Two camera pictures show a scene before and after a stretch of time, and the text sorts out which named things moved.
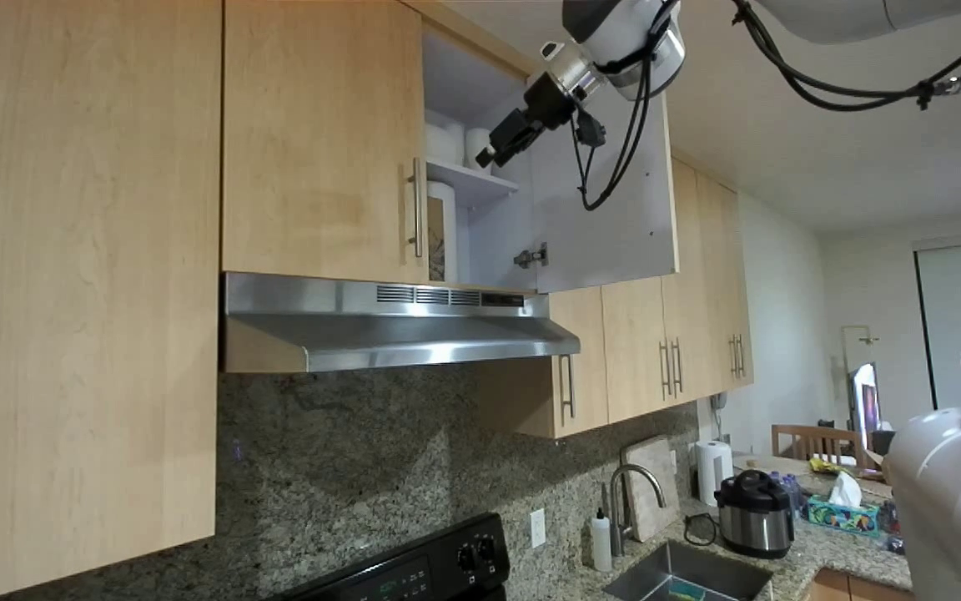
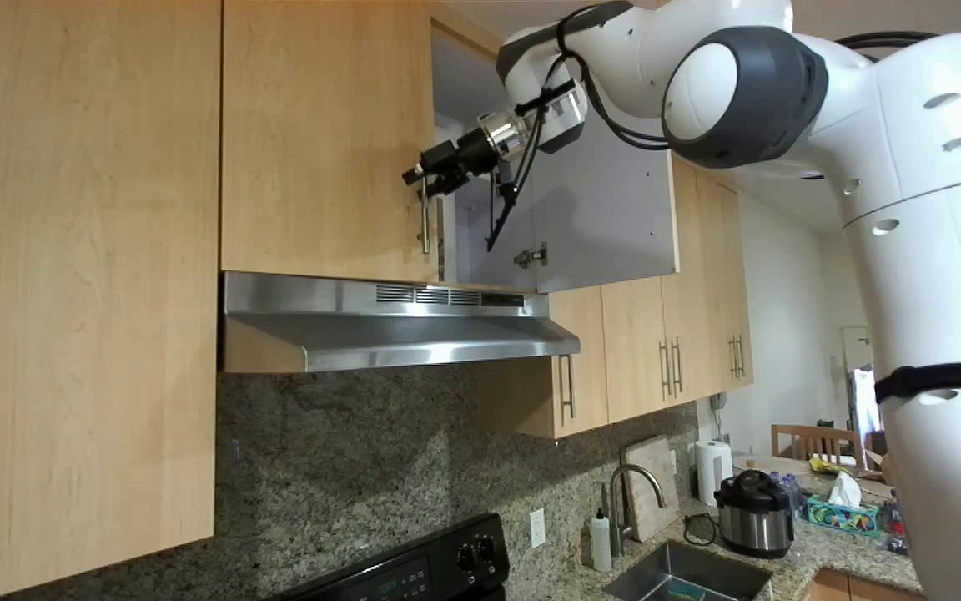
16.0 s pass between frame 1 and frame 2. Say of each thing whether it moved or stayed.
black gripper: moved
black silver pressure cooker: stayed
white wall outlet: stayed
